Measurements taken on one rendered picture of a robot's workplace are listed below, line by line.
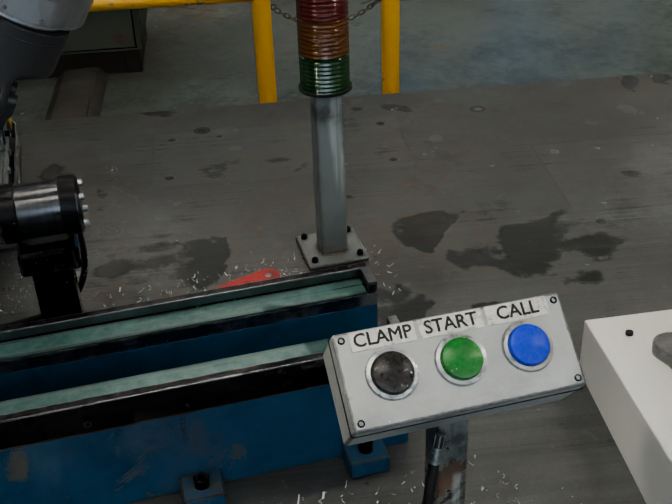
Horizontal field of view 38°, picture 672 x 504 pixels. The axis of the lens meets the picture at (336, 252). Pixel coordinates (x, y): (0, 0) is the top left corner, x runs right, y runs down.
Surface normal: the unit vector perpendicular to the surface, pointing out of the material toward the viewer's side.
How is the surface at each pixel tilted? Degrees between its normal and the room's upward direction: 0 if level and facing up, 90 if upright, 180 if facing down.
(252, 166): 0
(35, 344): 0
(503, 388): 38
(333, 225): 90
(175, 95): 0
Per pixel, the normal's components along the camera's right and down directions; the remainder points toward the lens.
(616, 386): -0.99, 0.09
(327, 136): 0.26, 0.51
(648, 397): -0.07, -0.87
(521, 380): 0.14, -0.35
